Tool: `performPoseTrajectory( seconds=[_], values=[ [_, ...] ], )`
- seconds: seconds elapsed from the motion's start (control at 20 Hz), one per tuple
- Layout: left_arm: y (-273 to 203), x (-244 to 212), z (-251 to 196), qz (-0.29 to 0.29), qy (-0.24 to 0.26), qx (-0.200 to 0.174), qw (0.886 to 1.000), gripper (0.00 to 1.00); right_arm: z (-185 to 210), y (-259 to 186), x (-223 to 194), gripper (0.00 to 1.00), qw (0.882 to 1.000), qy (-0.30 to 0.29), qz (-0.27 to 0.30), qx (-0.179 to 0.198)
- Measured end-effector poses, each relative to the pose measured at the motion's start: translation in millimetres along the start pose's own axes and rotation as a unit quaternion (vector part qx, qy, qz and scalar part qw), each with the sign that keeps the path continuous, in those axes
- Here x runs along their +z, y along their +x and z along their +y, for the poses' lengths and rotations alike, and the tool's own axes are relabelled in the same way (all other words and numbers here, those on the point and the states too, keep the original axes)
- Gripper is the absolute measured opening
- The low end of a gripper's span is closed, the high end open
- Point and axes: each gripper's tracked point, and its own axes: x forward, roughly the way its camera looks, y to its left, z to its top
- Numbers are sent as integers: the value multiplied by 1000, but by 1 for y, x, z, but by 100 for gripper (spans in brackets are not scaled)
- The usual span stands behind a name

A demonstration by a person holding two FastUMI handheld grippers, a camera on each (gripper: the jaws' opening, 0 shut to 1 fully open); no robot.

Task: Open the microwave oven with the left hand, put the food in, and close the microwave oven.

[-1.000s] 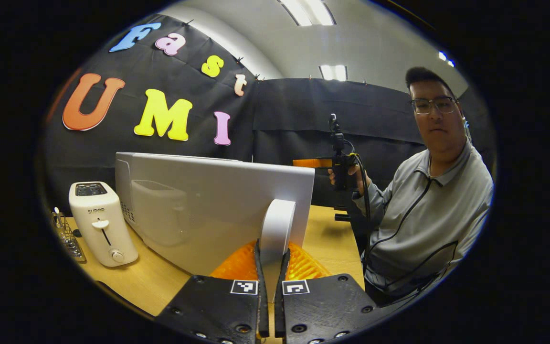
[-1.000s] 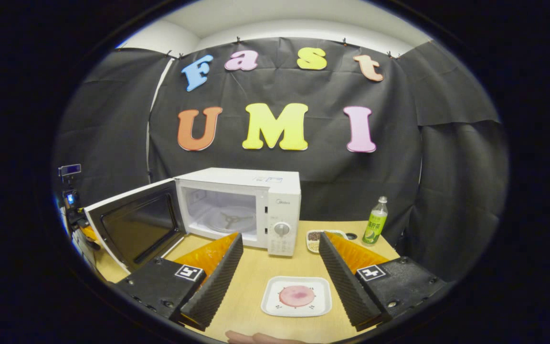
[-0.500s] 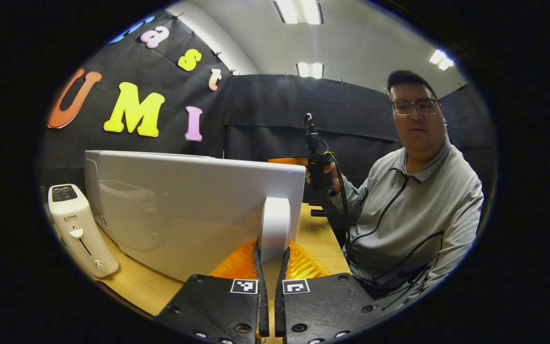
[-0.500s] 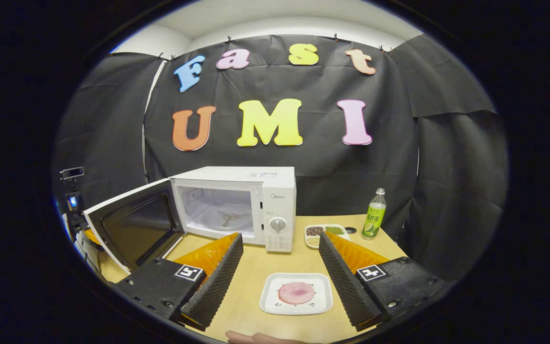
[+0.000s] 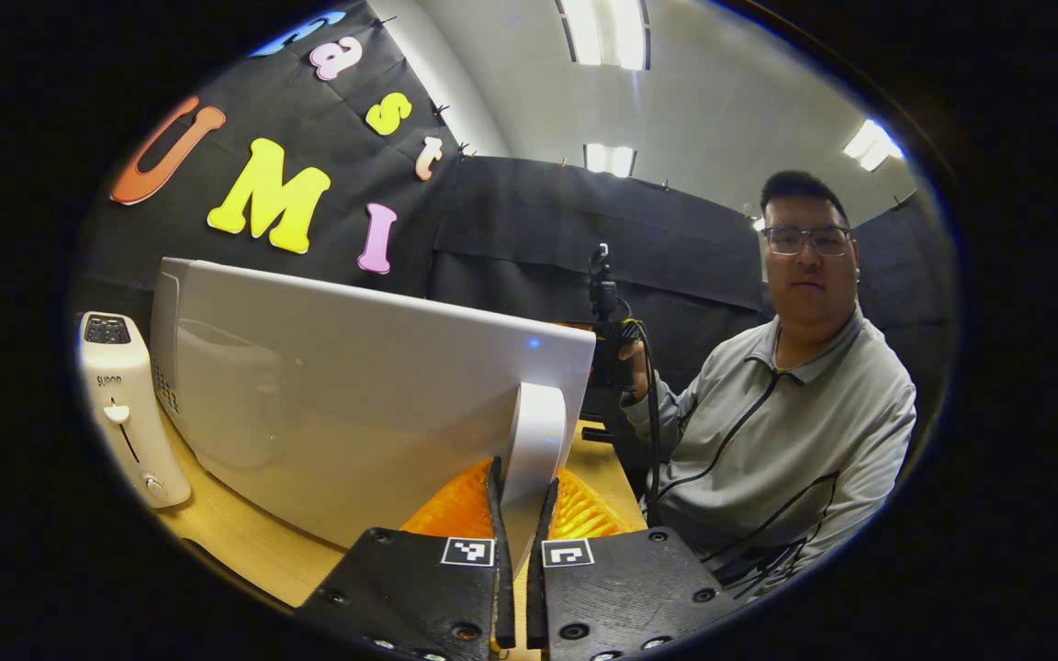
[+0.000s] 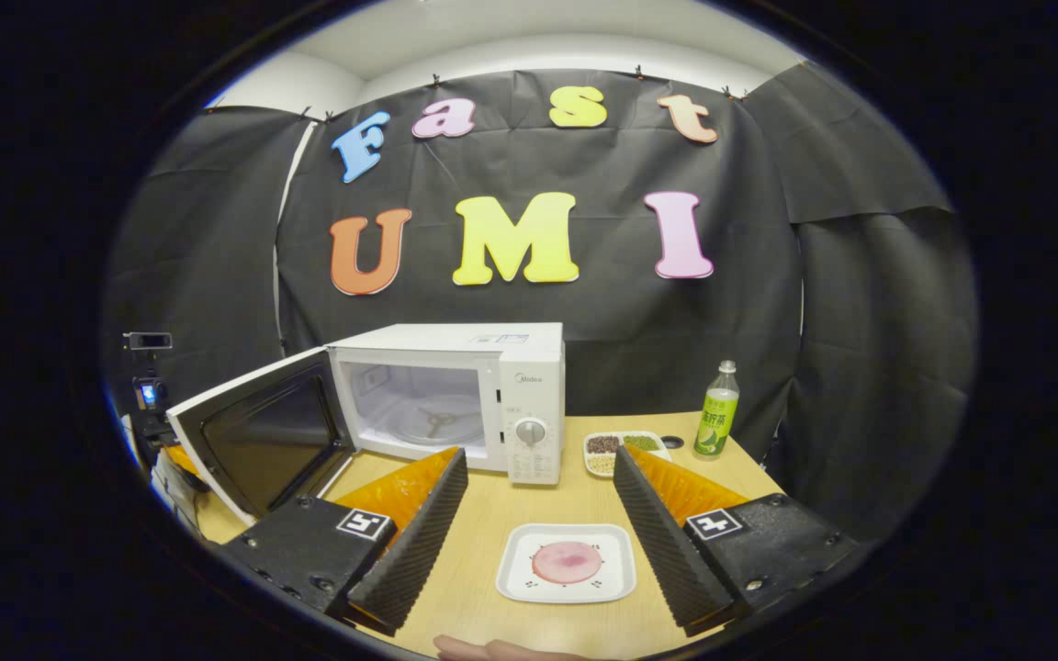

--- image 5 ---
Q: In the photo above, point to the person's head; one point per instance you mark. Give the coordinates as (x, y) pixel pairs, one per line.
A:
(809, 285)

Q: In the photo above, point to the cream toaster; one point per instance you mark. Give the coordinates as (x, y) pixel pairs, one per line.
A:
(129, 431)

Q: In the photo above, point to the grey zip jacket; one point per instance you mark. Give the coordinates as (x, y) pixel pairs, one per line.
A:
(804, 450)

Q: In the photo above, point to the ceiling light panel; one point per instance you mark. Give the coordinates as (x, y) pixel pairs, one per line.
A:
(871, 145)
(609, 160)
(602, 32)

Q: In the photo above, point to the clear glasses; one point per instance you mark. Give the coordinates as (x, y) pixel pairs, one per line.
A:
(804, 240)

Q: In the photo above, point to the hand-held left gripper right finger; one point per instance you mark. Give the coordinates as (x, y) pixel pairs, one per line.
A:
(621, 597)

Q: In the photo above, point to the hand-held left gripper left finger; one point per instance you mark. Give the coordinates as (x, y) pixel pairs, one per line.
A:
(419, 597)

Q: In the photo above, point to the white microwave oven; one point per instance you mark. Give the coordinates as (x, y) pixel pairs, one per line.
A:
(354, 386)

